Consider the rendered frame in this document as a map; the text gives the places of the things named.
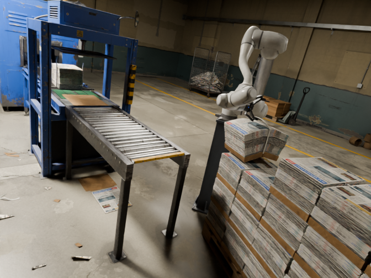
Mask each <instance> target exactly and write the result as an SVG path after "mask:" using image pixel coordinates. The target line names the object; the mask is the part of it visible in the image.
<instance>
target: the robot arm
mask: <svg viewBox="0 0 371 278"><path fill-rule="evenodd" d="M287 44H288V38H287V37H286V36H284V35H282V34H280V33H276V32H272V31H263V30H260V29H259V28H258V27H257V26H251V27H250V28H249V29H248V30H247V31H246V33H245V34H244V36H243V39H242V43H241V49H240V57H239V67H240V70H241V72H242V74H243V77H244V80H243V83H242V84H239V85H238V87H237V89H236V90H235V91H231V92H230V93H227V94H220V95H218V97H217V100H216V103H217V105H218V106H219V107H221V108H222V113H221V114H215V116H216V117H218V120H221V121H226V122H227V121H231V120H235V119H238V118H237V116H238V115H242V116H245V117H248V118H249V119H250V120H251V121H254V120H261V119H262V118H264V117H265V116H266V114H267V111H268V106H267V104H265V103H264V102H265V101H266V102H269V101H267V100H266V99H265V98H263V95H264V91H265V88H266V85H267V82H268V78H269V75H270V73H271V69H272V66H273V62H274V59H275V58H276V57H277V56H278V55H279V54H282V53H284V52H285V51H286V49H287ZM254 49H259V50H261V60H260V63H259V67H258V71H257V75H256V79H255V83H254V86H252V74H251V71H250V69H249V66H248V64H247V62H248V59H249V57H250V55H251V53H252V52H253V50H254ZM255 116H256V117H255ZM258 117H259V118H261V119H259V118H258ZM261 121H262V120H261Z"/></svg>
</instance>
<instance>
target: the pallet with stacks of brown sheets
mask: <svg viewBox="0 0 371 278"><path fill-rule="evenodd" d="M263 98H265V99H266V100H267V101H269V102H266V101H265V102H264V103H265V104H267V106H268V111H267V114H266V115H269V116H272V119H270V118H267V117H265V118H266V119H269V120H272V121H274V122H277V121H278V119H283V118H284V117H285V116H286V114H287V113H288V112H289V109H290V106H291V103H287V102H285V101H282V100H276V99H274V98H271V97H268V96H265V95H264V96H263Z"/></svg>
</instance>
